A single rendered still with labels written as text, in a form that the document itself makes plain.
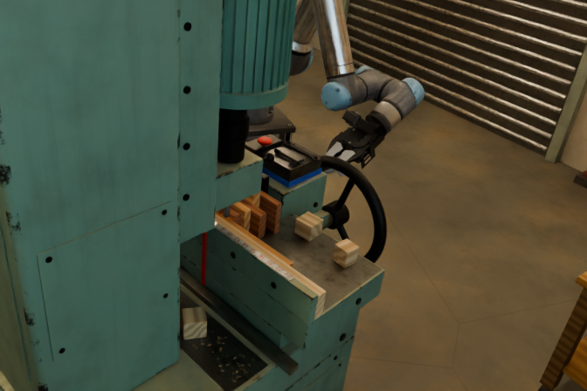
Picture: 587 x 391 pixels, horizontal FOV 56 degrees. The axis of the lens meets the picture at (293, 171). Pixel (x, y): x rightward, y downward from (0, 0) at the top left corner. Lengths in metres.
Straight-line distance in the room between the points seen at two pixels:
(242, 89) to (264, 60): 0.05
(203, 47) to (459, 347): 1.75
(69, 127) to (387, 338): 1.75
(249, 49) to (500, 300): 1.95
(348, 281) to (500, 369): 1.34
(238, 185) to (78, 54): 0.43
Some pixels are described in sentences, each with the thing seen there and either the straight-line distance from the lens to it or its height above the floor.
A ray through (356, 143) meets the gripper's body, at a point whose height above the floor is 0.93.
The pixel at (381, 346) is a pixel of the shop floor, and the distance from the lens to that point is 2.18.
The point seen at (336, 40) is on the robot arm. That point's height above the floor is 1.15.
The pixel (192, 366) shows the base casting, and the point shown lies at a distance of 0.97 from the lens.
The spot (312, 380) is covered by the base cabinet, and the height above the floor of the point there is 0.68.
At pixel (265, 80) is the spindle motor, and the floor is 1.24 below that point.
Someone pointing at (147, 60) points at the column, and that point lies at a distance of 0.66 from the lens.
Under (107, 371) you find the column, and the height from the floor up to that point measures 0.87.
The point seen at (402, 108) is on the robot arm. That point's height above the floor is 1.00.
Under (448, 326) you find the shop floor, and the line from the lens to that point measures 2.34.
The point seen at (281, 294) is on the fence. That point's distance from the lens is 0.92.
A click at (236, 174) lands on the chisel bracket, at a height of 1.06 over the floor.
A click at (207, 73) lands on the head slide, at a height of 1.27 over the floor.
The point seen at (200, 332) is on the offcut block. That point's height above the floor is 0.81.
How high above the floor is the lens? 1.53
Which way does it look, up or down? 29 degrees down
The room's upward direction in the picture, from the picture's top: 7 degrees clockwise
